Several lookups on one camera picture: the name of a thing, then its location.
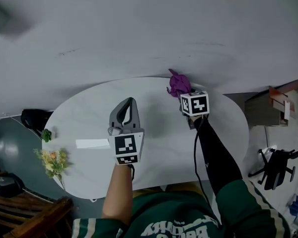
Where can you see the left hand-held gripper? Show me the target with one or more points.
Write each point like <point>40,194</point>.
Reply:
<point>125,145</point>

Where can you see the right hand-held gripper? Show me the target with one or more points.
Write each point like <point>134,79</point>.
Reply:
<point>197,103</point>

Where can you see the purple cloth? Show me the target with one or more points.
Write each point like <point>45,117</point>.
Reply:
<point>179,83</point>

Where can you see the person's left forearm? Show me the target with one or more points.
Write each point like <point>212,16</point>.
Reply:
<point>118,195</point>

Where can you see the person's right forearm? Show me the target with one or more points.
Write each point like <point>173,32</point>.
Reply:
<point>218,157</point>

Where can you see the white oval table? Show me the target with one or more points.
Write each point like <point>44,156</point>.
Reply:
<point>89,108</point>

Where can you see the cardboard box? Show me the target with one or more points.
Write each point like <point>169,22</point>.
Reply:
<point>265,108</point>

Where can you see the person's yellow trousers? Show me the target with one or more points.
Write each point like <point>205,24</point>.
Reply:
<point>164,188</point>

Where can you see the small potted succulent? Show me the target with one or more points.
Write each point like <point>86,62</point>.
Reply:
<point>47,135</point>

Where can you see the artificial flower bouquet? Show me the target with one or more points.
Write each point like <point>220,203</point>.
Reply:
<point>53,162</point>

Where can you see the black backpack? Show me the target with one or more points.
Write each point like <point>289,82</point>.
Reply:
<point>32,119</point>

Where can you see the black office chair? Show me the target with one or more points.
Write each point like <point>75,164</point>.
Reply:
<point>276,167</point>

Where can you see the person's green jersey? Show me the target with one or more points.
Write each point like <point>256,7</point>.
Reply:
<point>176,212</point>

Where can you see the black floor bag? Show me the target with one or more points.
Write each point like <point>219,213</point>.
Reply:
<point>7,185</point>

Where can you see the wooden chair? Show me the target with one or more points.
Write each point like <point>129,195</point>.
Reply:
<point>27,214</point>

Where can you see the blue crates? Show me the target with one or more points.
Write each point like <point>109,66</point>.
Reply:
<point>296,206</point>

